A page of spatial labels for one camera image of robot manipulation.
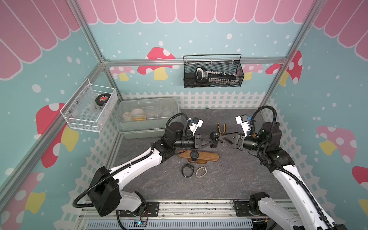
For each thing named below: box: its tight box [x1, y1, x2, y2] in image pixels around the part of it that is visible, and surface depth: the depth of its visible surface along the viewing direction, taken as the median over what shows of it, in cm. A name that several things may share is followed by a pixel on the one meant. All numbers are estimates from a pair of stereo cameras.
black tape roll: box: [94, 92, 112, 107], surface depth 80 cm
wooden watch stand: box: [177, 149, 220, 165], surface depth 87 cm
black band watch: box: [208, 131, 220, 149], surface depth 65 cm
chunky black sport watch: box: [189, 150, 200, 162], surface depth 87 cm
